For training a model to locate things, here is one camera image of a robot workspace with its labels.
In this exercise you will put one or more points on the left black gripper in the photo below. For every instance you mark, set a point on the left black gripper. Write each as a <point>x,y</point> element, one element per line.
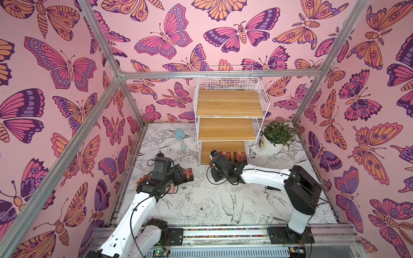
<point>178,172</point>

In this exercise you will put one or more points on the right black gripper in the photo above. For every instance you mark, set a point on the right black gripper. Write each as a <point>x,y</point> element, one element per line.
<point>218,160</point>

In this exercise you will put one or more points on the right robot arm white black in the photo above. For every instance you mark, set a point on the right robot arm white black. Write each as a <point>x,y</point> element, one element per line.
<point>301,188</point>

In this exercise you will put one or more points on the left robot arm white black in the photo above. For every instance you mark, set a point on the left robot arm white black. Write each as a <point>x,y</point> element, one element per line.
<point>132,238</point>

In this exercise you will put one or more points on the teal and white spatula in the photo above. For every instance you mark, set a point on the teal and white spatula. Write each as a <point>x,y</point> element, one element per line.
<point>179,136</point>

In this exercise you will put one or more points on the green plant in white pot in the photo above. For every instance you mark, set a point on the green plant in white pot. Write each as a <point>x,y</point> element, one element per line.
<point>275,136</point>

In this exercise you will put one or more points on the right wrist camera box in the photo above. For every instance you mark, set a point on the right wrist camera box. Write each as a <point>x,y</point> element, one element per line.
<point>213,153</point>

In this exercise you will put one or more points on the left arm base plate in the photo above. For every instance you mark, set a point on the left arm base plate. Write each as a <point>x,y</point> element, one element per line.
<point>171,237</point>

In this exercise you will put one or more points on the white wire three-tier shelf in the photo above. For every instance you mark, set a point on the white wire three-tier shelf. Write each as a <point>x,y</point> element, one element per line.
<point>229,114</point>

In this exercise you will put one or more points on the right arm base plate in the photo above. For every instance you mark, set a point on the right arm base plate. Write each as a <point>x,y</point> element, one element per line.
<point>286,236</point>

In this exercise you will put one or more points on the aluminium rail with coloured strip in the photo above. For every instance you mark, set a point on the aluminium rail with coloured strip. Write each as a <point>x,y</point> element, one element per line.
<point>323,234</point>

